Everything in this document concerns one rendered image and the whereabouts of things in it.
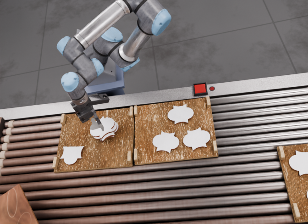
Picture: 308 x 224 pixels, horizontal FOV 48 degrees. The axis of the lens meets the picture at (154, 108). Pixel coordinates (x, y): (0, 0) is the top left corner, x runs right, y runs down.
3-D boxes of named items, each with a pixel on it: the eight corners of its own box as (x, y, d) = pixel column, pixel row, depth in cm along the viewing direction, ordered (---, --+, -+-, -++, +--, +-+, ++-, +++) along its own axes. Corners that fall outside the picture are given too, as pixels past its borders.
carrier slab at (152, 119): (135, 108, 191) (134, 106, 190) (209, 98, 186) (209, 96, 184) (135, 165, 171) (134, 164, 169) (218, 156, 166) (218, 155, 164)
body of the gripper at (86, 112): (77, 114, 168) (68, 99, 158) (92, 104, 169) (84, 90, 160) (83, 124, 163) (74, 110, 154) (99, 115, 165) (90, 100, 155)
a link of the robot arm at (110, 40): (101, 36, 203) (112, 20, 194) (117, 53, 203) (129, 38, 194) (89, 42, 194) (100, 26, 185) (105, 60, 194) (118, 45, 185)
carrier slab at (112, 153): (64, 116, 196) (63, 114, 195) (134, 109, 191) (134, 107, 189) (54, 173, 176) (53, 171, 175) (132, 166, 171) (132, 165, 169)
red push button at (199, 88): (194, 86, 193) (194, 85, 192) (205, 85, 192) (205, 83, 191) (195, 95, 189) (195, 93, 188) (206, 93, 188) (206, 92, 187)
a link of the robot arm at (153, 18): (118, 47, 203) (156, -10, 156) (136, 66, 203) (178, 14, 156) (105, 58, 197) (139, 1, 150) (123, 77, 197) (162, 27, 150)
